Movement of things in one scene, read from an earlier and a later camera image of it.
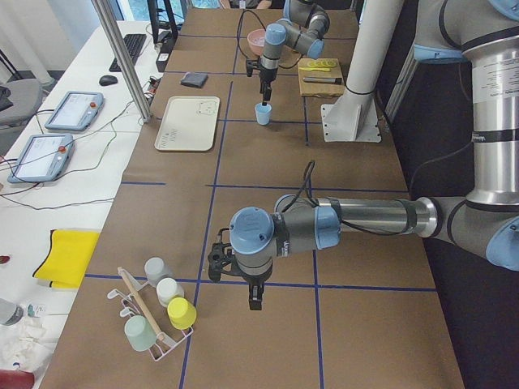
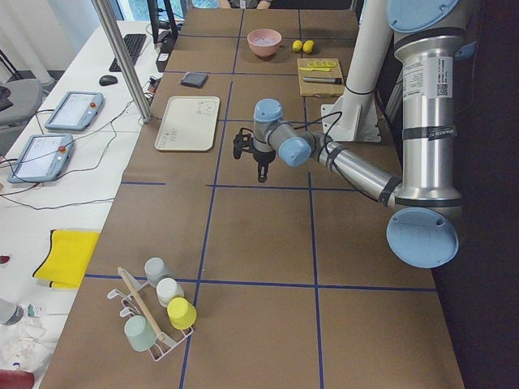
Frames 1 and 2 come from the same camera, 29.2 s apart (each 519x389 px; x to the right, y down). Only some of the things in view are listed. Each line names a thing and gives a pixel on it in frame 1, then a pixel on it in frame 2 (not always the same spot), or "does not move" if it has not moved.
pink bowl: x=256 y=39 does not move
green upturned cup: x=139 y=332 does not move
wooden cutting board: x=320 y=77 does not move
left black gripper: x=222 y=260 → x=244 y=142
